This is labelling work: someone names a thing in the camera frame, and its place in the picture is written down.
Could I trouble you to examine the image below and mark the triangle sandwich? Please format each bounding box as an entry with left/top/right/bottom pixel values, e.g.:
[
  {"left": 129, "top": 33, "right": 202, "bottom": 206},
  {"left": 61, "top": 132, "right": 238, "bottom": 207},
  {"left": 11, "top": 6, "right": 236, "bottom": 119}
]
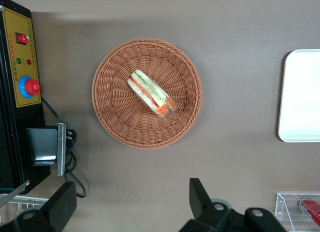
[{"left": 127, "top": 69, "right": 179, "bottom": 118}]

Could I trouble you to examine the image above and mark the cream plastic tray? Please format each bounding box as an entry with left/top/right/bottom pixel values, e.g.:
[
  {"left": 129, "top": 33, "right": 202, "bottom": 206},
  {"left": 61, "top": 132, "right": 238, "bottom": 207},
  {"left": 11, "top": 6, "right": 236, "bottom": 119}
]
[{"left": 276, "top": 48, "right": 320, "bottom": 143}]

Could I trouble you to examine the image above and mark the red emergency stop button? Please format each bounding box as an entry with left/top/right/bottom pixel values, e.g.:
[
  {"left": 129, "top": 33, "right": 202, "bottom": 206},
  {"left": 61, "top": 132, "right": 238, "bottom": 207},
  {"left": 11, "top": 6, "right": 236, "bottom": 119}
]
[{"left": 17, "top": 75, "right": 41, "bottom": 99}]

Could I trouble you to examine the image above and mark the white wire rack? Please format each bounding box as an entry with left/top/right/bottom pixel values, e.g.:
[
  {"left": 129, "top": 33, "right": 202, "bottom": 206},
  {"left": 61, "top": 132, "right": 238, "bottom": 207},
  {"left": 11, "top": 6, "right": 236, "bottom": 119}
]
[{"left": 0, "top": 193, "right": 51, "bottom": 215}]

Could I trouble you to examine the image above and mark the black machine with yellow panel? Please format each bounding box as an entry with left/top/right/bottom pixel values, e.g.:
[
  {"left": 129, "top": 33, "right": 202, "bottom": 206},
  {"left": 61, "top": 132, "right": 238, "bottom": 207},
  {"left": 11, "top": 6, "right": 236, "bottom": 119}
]
[{"left": 0, "top": 0, "right": 67, "bottom": 196}]

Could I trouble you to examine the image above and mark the red cola bottle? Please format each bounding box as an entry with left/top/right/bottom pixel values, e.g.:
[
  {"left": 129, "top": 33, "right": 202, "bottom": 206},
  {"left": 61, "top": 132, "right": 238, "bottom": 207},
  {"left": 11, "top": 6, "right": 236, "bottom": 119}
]
[{"left": 298, "top": 196, "right": 320, "bottom": 221}]

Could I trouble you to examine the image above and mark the clear acrylic bottle rack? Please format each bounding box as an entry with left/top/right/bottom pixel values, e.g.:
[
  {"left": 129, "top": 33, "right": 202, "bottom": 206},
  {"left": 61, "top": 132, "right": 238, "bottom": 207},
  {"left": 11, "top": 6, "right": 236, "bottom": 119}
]
[{"left": 274, "top": 191, "right": 320, "bottom": 232}]

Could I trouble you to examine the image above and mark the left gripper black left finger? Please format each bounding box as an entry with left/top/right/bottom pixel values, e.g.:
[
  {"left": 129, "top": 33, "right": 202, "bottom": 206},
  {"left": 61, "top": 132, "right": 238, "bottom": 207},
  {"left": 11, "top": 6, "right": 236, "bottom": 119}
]
[{"left": 0, "top": 181, "right": 78, "bottom": 232}]

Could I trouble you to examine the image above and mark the red rocker switch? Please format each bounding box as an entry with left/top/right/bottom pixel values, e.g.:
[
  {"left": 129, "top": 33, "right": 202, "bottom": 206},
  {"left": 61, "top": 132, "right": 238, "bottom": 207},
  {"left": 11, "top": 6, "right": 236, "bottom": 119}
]
[{"left": 15, "top": 32, "right": 28, "bottom": 46}]

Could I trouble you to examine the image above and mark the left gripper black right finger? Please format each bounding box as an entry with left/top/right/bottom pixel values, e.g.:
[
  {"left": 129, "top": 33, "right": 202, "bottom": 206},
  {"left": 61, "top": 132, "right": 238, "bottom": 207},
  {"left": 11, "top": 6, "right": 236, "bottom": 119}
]
[{"left": 178, "top": 177, "right": 247, "bottom": 232}]

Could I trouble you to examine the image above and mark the black machine power cable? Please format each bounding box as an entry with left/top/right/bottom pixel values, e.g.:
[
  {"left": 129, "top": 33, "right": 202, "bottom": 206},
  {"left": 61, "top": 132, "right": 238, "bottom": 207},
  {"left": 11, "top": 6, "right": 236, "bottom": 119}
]
[{"left": 40, "top": 95, "right": 88, "bottom": 199}]

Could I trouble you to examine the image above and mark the brown round wicker basket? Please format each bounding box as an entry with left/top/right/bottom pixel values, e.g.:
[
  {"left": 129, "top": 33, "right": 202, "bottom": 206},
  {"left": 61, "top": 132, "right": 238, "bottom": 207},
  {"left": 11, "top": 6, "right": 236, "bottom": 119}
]
[{"left": 91, "top": 37, "right": 202, "bottom": 150}]

